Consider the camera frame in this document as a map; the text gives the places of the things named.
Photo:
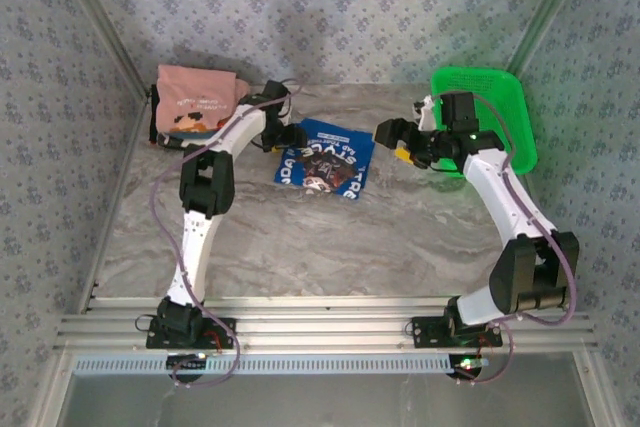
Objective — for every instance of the aluminium frame post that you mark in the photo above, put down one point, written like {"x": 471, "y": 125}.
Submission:
{"x": 100, "y": 22}
{"x": 545, "y": 12}

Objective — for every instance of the aluminium mounting rail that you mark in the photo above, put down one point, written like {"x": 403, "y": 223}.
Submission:
{"x": 325, "y": 327}

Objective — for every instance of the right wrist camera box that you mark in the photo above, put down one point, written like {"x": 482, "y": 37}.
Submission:
{"x": 457, "y": 112}

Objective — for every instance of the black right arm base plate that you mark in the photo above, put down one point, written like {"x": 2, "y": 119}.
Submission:
{"x": 425, "y": 332}

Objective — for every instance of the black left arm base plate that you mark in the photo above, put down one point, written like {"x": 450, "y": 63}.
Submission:
{"x": 225, "y": 334}

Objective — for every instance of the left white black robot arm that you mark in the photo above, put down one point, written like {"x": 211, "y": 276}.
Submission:
{"x": 192, "y": 247}

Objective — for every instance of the white folded t-shirt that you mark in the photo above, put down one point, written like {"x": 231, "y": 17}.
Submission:
{"x": 172, "y": 141}

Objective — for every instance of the pink folded t-shirt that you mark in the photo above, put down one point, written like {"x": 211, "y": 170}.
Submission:
{"x": 195, "y": 92}

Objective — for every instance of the blue printed t-shirt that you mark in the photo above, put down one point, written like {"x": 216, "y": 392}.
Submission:
{"x": 330, "y": 162}

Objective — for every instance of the green plastic basket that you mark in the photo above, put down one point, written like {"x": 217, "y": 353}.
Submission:
{"x": 505, "y": 97}

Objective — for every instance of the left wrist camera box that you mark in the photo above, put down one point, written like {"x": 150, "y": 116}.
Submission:
{"x": 276, "y": 91}

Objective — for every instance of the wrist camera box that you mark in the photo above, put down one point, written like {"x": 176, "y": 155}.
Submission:
{"x": 457, "y": 112}
{"x": 276, "y": 91}

